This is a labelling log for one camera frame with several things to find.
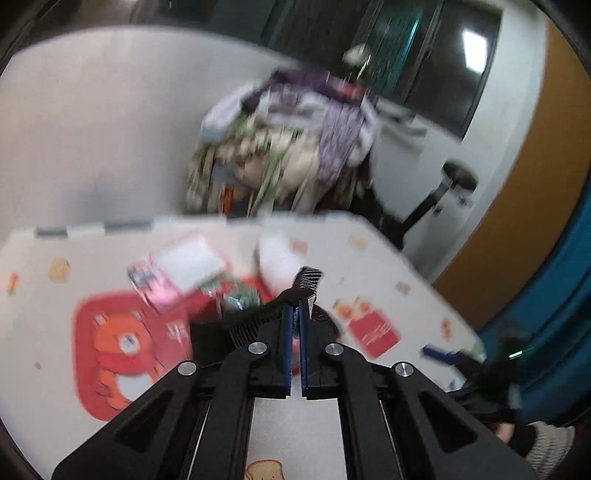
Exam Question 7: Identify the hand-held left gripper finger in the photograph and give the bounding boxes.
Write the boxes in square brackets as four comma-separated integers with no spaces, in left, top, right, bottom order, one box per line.
[299,298,539,480]
[51,302,299,480]

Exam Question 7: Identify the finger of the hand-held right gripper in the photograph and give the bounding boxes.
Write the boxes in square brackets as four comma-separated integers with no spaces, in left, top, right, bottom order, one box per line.
[421,346,463,364]

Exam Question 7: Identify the person's right forearm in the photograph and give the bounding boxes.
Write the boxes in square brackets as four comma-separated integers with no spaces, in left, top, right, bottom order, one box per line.
[508,420,578,480]

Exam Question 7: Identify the red cigarette box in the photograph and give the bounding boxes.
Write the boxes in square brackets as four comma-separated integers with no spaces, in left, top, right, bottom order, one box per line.
[346,311,400,359]

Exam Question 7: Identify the green small packet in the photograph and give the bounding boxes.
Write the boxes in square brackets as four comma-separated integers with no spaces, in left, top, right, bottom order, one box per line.
[201,277,262,311]

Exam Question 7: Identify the blue fabric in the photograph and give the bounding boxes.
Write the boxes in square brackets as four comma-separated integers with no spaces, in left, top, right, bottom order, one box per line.
[480,179,591,426]

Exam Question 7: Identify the pink and white packet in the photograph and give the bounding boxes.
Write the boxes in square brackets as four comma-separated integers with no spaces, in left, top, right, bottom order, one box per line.
[152,232,232,294]

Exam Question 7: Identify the black stool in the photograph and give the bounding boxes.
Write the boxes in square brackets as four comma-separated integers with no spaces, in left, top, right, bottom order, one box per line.
[351,92,479,250]

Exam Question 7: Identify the pink photo card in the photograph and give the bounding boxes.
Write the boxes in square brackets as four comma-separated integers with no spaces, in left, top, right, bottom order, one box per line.
[127,255,186,315]

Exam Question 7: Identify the red bear placemat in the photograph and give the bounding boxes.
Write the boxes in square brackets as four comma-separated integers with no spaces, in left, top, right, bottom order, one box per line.
[74,274,402,422]

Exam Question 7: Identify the pile of clothes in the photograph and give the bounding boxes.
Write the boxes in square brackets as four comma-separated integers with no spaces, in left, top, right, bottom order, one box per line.
[187,69,380,217]

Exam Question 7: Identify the dark window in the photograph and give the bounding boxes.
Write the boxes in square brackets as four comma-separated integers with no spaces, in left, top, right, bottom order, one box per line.
[259,0,505,140]

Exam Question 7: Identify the white crumpled cloth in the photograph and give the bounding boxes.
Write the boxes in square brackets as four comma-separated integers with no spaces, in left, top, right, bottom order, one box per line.
[342,43,376,66]

